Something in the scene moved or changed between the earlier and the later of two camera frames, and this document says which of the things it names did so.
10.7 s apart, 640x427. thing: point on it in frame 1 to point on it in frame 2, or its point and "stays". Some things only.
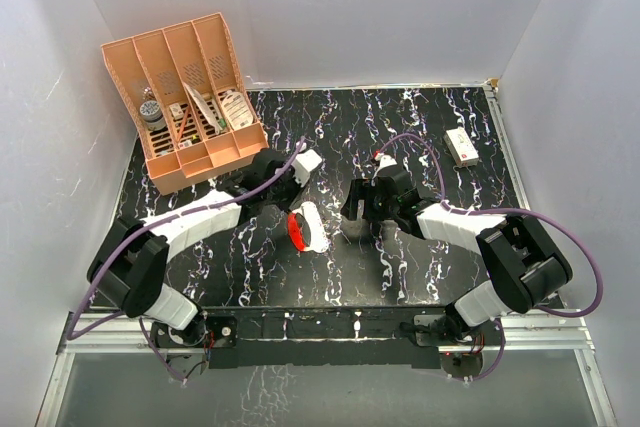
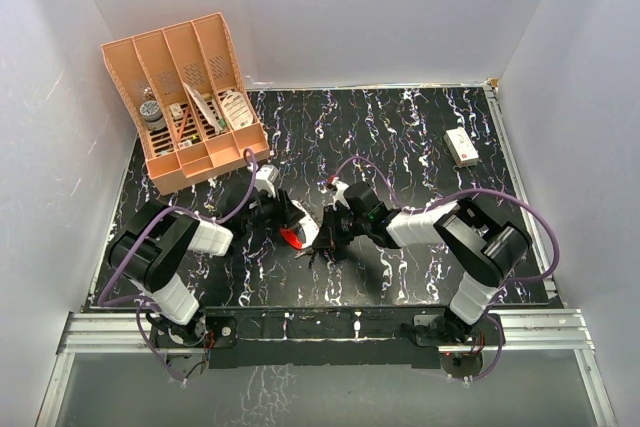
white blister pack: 237,110 stays
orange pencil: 183,125 stays
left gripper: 285,206 to 286,214
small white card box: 176,111 stays
